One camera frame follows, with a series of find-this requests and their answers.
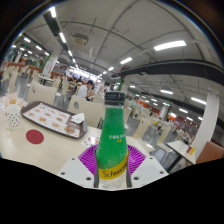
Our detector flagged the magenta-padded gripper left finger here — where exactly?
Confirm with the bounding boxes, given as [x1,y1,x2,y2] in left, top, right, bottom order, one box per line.
[57,144,101,188]

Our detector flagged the ceiling air conditioning unit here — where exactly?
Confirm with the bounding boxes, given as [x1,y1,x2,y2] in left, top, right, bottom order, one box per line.
[71,32,89,48]

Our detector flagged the printed paper leaflet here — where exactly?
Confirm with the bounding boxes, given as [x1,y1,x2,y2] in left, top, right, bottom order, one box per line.
[80,133,100,149]

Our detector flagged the white crumpled napkin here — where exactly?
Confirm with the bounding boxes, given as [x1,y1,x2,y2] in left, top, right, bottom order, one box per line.
[70,112,86,125]

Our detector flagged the white polka dot cup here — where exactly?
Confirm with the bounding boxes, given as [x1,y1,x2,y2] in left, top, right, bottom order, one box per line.
[5,103,22,128]

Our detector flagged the green drink bottle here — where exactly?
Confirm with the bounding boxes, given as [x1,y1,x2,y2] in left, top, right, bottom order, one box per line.
[94,91,130,190]

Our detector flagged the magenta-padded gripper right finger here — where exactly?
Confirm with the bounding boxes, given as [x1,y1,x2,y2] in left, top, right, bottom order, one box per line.
[126,143,169,189]

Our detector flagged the beige canteen chairs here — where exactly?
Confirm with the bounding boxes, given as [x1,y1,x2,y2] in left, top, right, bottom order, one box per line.
[0,64,188,161]

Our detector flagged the white table, black pedestal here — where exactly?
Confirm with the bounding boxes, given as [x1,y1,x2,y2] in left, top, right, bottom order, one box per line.
[166,139,198,167]

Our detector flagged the flat round red coaster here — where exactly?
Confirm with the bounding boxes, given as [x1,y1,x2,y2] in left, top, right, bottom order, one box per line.
[25,129,45,145]

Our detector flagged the ceiling strip lights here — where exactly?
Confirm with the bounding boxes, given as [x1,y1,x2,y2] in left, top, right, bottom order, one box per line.
[9,6,208,122]

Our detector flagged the dark food tray, printed liner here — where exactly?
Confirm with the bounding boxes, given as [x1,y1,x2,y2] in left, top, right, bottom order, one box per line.
[20,100,88,139]

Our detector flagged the person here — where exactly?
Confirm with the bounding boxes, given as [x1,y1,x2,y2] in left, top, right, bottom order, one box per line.
[77,79,95,100]
[99,81,111,98]

